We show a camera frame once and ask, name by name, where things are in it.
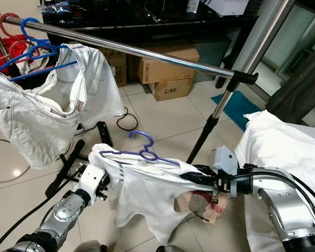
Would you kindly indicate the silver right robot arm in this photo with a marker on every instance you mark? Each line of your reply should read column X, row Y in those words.
column 278, row 199

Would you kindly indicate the red garment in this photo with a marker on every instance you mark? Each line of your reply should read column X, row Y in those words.
column 8, row 52

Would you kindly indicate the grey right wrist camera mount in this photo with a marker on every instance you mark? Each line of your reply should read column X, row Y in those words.
column 226, row 160

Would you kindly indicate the red plastic hanger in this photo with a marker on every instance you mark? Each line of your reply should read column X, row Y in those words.
column 1, row 23

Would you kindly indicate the clear plastic bag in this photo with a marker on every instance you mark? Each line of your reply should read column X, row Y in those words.
column 59, row 7

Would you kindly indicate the white cotton shirt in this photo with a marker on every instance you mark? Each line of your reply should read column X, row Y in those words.
column 283, row 142

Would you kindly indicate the large plain cardboard box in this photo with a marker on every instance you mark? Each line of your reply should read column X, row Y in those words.
column 168, row 65

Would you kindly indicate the small labelled cardboard box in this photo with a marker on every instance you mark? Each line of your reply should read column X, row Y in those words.
column 115, row 68

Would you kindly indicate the blue plastic hanger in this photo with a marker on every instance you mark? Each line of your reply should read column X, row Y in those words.
column 47, row 70

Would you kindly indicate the teal floor mat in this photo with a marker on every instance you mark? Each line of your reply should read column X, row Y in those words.
column 236, row 107

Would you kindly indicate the purple plastic hanger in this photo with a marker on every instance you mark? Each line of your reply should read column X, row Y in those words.
column 146, row 155

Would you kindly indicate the white carton box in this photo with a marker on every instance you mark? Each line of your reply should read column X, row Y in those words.
column 226, row 6

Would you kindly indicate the cardboard box printed C/NO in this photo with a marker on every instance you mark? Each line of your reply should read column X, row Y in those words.
column 171, row 90

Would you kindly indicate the black desk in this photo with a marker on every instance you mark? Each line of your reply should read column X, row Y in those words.
column 126, row 26

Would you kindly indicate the white denim shorts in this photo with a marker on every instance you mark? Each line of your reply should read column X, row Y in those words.
column 37, row 126

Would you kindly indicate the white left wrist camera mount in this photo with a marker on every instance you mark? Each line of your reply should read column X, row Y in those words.
column 90, row 181

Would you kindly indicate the glass sliding door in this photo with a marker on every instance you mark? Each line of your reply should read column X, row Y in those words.
column 289, row 37

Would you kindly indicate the dark grey curtain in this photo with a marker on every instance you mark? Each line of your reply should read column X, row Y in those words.
column 299, row 79

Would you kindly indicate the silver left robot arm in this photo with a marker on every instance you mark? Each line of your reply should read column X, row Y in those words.
column 65, row 210

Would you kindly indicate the grey robot left foot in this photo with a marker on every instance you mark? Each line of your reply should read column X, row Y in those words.
column 86, row 247

